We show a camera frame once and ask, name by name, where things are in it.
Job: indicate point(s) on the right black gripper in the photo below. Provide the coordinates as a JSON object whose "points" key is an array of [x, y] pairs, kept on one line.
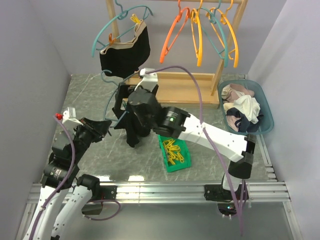
{"points": [[123, 91]]}

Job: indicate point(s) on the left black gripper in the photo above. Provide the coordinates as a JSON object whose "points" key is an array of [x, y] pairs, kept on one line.
{"points": [[98, 128]]}

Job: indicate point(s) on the teal hanger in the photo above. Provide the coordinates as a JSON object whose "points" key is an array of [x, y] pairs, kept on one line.
{"points": [[116, 83], [116, 13], [217, 28]]}

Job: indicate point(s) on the orange clothes hanger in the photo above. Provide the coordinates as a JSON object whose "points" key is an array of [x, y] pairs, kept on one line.
{"points": [[175, 30]]}

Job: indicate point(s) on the black underwear front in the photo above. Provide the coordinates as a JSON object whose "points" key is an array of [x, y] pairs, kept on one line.
{"points": [[133, 128]]}

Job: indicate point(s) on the black underwear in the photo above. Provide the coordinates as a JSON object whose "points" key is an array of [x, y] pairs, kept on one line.
{"points": [[133, 128], [121, 59]]}

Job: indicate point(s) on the white underwear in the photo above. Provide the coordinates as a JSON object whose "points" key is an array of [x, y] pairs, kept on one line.
{"points": [[248, 106]]}

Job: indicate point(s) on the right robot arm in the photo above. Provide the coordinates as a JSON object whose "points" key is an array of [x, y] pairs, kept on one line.
{"points": [[180, 124]]}

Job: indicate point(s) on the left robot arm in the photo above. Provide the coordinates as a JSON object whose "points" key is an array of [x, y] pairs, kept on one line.
{"points": [[65, 180]]}

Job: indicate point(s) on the black underwear back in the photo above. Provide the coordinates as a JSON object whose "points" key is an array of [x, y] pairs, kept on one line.
{"points": [[121, 59]]}

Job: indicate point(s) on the yellow hanger left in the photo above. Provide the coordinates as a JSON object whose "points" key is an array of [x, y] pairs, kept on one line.
{"points": [[197, 35]]}

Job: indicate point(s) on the yellow clothespin on teal hanger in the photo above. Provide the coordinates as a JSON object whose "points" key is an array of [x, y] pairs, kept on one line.
{"points": [[135, 19]]}

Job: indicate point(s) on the beige underwear in basket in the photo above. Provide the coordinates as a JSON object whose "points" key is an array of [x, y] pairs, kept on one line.
{"points": [[233, 91]]}

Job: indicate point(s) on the navy underwear in basket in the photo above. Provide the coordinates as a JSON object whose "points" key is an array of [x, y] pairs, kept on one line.
{"points": [[238, 121]]}

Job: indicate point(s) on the wooden clothes rack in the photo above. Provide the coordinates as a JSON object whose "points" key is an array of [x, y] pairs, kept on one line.
{"points": [[180, 81]]}

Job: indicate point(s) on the yellow clothespins in bin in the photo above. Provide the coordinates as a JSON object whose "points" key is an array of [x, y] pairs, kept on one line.
{"points": [[172, 152]]}

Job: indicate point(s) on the green plastic bin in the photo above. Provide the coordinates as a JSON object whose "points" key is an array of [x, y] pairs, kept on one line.
{"points": [[184, 151]]}

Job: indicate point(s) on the teal laundry basket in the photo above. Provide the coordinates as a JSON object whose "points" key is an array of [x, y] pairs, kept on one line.
{"points": [[267, 123]]}

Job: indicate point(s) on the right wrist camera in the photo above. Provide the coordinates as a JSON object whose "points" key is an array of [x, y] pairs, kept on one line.
{"points": [[149, 79]]}

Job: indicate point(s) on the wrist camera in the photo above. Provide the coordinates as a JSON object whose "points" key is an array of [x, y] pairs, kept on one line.
{"points": [[149, 79], [68, 118]]}

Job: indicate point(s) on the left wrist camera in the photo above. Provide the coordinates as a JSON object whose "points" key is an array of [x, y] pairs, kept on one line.
{"points": [[68, 118]]}

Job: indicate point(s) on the aluminium mounting rail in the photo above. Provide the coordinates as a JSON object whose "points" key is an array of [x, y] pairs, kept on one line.
{"points": [[160, 210]]}

